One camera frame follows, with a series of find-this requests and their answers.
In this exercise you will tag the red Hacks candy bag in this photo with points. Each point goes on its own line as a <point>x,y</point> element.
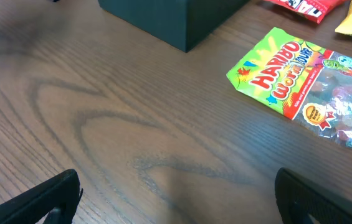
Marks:
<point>314,10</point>

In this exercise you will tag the black box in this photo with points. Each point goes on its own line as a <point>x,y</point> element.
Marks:
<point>180,23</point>

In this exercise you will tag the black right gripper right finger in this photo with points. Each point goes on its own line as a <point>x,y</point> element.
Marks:
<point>300,200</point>

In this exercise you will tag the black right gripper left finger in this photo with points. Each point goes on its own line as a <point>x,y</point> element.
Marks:
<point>55,200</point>

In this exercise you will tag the green Haribo gummy bag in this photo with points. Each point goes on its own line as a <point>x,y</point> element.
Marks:
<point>302,81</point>

